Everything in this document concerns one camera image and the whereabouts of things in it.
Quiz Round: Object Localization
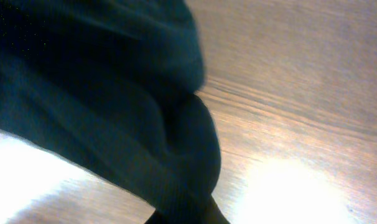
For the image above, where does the black t-shirt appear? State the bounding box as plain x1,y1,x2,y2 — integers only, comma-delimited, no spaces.
0,0,226,224

